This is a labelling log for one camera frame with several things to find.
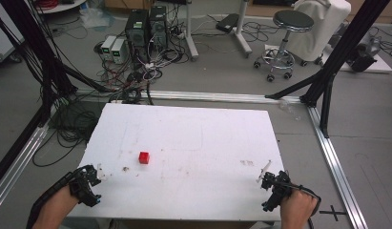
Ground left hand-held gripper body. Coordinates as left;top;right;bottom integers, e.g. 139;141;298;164
69;164;103;208

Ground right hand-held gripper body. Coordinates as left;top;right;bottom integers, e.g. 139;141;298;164
260;170;294;213

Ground red cube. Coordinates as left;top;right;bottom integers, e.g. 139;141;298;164
138;151;151;165

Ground person's left hand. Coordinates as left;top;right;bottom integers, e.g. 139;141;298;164
55;185;81;212

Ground person's right hand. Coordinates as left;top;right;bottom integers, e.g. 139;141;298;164
279;189;319;222

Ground grey bench power supply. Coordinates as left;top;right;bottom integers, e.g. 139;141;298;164
111;38;129;66
100;34;117;61

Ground white desk leg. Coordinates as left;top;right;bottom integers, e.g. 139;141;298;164
183;0;200;62
234;0;254;59

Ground black round stool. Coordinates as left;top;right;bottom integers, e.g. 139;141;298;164
253;9;316;83

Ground large black computer tower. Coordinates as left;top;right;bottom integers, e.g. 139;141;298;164
124;9;151;63

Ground black machine on white board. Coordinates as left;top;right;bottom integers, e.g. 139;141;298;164
321;33;392;74

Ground flat black box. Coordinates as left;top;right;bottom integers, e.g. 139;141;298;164
215;12;240;34

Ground clear plastic bag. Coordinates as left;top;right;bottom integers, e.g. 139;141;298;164
79;7;116;30

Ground white cloth covered cart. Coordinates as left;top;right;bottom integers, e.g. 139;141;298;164
285;0;353;64

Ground slim black computer tower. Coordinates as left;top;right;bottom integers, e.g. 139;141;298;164
149;5;169;50

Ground white round table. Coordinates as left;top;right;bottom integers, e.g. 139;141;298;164
35;0;88;14

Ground black cable bundle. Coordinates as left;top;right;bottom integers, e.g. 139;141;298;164
31;97;104;169

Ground aluminium side rail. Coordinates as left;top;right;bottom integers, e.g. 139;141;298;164
0;123;51;216
305;105;370;229

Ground long aluminium cross rail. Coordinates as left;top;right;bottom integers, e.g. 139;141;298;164
73;88;303;105

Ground black frame post with struts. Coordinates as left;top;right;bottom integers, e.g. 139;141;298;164
264;0;392;139

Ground black frame post with cables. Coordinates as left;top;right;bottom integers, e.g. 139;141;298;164
0;0;115;128

